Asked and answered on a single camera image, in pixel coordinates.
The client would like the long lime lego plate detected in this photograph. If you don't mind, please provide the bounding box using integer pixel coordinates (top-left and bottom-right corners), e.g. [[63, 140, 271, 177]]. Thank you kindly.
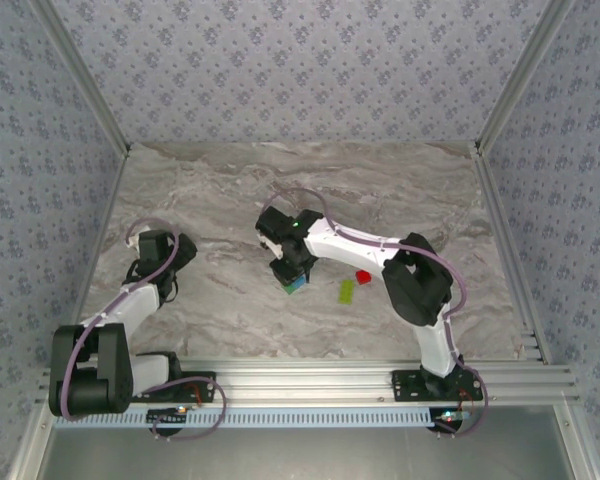
[[335, 279, 357, 306]]

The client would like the small controller circuit board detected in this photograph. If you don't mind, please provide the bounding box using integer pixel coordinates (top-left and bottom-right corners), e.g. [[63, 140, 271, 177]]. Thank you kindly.
[[432, 407, 474, 432], [147, 405, 189, 427]]

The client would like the grey sheet metal panel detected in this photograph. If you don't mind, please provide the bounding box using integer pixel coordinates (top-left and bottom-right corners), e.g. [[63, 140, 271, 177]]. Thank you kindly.
[[42, 405, 569, 480]]

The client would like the aluminium table side rail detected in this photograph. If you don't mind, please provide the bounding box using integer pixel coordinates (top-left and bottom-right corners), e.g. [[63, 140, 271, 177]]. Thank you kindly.
[[57, 147, 134, 369], [469, 144, 554, 364]]

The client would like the aluminium base rail beam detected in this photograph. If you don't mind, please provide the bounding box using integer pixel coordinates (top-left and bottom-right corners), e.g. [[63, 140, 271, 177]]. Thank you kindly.
[[37, 357, 581, 406]]

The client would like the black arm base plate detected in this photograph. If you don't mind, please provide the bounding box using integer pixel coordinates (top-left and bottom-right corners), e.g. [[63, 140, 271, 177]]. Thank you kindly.
[[390, 368, 483, 402], [126, 370, 217, 404]]

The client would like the slotted light blue cable duct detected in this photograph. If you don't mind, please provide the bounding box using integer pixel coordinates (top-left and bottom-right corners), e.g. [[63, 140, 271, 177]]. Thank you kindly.
[[54, 407, 439, 429]]

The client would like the aluminium corner frame post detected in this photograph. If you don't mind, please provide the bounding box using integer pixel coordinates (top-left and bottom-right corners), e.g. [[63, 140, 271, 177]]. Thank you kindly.
[[473, 0, 579, 154], [29, 0, 133, 156]]

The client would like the aluminium lower frame leg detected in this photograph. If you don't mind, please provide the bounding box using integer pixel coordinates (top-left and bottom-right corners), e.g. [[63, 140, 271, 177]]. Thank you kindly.
[[554, 399, 599, 480], [7, 399, 56, 480]]

